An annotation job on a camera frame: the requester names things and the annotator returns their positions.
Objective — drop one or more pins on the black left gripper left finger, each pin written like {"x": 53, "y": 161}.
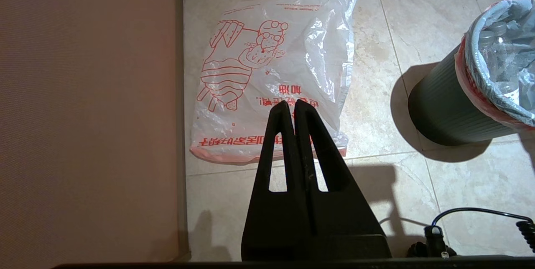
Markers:
{"x": 259, "y": 219}

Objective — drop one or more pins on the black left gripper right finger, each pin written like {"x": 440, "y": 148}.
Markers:
{"x": 347, "y": 219}

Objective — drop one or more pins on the black trash bin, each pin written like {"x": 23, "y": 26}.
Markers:
{"x": 443, "y": 106}

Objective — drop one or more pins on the white plastic bag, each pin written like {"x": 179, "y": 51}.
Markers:
{"x": 472, "y": 80}

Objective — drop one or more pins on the flat red printed plastic bag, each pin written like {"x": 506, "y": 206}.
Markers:
{"x": 242, "y": 85}

